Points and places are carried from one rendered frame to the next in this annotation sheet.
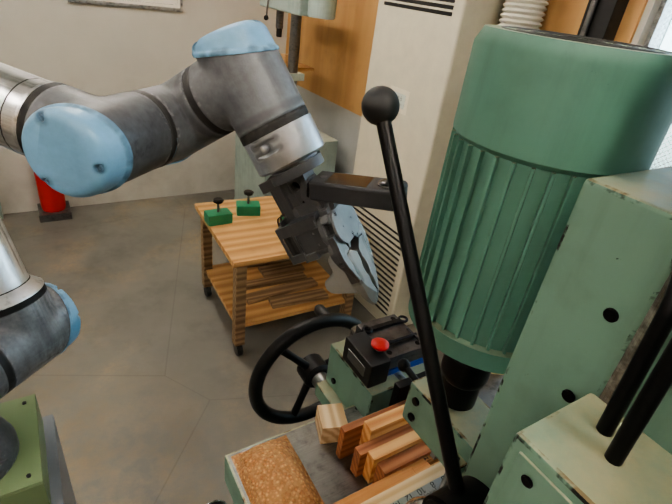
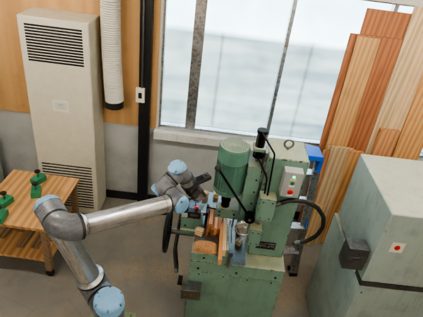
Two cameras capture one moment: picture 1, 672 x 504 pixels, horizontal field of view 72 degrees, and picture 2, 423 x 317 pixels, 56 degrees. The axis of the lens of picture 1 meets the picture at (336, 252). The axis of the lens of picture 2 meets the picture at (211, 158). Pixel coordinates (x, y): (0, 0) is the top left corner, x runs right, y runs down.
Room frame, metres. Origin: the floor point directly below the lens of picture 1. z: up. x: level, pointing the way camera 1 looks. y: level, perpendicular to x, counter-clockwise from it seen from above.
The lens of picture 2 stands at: (-0.52, 1.46, 2.59)
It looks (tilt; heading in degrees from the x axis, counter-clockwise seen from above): 32 degrees down; 304
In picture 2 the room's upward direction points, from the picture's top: 8 degrees clockwise
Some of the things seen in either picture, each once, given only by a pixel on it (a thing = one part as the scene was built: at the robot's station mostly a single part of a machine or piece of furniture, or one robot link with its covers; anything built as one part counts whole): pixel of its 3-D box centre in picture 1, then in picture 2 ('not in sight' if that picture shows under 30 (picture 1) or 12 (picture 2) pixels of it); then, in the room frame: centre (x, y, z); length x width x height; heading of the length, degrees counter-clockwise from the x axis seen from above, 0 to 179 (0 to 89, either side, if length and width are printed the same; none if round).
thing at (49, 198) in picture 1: (46, 171); not in sight; (2.62, 1.85, 0.30); 0.19 x 0.18 x 0.60; 36
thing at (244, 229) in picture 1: (277, 258); (31, 217); (1.94, 0.28, 0.32); 0.66 x 0.57 x 0.64; 124
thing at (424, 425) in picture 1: (455, 431); (227, 211); (0.43, -0.19, 1.03); 0.14 x 0.07 x 0.09; 35
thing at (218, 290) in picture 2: not in sight; (228, 285); (0.35, -0.25, 0.35); 0.58 x 0.45 x 0.71; 35
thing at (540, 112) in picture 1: (523, 204); (231, 168); (0.45, -0.18, 1.35); 0.18 x 0.18 x 0.31
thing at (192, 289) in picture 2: not in sight; (191, 290); (0.41, 0.11, 0.58); 0.12 x 0.08 x 0.08; 35
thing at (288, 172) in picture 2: not in sight; (291, 182); (0.10, -0.25, 1.40); 0.10 x 0.06 x 0.16; 35
